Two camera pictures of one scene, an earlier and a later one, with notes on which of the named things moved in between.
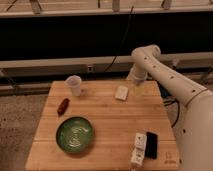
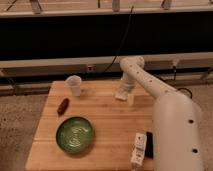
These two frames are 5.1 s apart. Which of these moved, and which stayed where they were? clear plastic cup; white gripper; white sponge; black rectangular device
Moved: white gripper
Stayed: white sponge; clear plastic cup; black rectangular device
